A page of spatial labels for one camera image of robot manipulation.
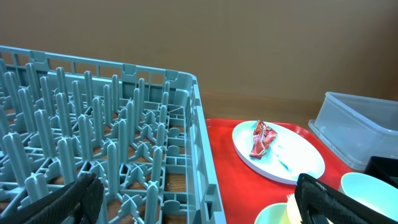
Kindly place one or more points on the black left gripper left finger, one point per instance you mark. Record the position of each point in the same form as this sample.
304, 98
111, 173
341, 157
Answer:
77, 202

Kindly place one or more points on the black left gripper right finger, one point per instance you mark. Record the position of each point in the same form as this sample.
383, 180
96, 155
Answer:
319, 203

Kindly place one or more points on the light green bowl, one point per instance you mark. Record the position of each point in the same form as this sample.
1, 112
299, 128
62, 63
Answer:
371, 192

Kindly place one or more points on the yellow plastic cup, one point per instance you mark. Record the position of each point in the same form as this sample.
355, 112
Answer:
291, 214

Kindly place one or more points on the clear plastic waste bin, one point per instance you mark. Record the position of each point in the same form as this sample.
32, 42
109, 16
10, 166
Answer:
356, 128

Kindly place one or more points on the large light blue plate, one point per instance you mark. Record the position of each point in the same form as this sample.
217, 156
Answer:
288, 155

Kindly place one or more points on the red snack wrapper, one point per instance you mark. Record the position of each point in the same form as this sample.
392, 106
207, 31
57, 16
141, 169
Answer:
263, 137

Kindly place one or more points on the small light blue saucer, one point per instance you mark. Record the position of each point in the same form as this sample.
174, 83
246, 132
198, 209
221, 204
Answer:
272, 214

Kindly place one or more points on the black plastic food-waste tray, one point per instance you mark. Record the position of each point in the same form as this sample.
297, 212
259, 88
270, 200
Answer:
383, 168

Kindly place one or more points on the grey plastic dishwasher rack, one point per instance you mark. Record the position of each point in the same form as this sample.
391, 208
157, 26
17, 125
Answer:
140, 130

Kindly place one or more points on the red plastic serving tray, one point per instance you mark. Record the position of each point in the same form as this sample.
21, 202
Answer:
245, 193

